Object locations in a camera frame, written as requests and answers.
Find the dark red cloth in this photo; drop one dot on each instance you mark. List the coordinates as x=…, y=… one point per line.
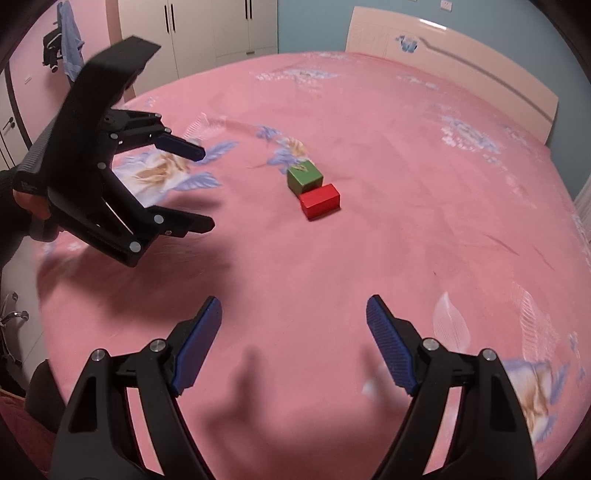
x=23, y=438

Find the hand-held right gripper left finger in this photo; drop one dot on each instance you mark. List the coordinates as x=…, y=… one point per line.
x=198, y=346

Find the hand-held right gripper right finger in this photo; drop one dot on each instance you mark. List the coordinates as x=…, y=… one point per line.
x=388, y=341

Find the red wooden block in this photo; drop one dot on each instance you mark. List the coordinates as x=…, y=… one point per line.
x=321, y=203

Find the blue towel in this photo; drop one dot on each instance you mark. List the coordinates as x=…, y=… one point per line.
x=71, y=41

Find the green wooden block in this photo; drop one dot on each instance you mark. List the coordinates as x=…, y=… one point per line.
x=302, y=177

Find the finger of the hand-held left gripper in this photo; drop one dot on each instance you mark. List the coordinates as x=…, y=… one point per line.
x=180, y=145
x=194, y=225

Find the white wardrobe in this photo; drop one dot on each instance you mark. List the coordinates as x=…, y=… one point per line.
x=207, y=32

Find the black wheeled frame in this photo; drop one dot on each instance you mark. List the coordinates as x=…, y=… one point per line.
x=51, y=44

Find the chrome office chair base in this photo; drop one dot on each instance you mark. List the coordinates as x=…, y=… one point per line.
x=14, y=316

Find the person's left forearm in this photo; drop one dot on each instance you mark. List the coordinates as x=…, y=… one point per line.
x=7, y=221

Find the pink floral bedsheet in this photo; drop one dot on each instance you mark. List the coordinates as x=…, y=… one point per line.
x=323, y=277

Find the cream bed headboard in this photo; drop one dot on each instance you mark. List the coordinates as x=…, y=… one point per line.
x=461, y=60

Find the person's left hand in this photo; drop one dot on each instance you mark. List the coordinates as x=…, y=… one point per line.
x=32, y=205

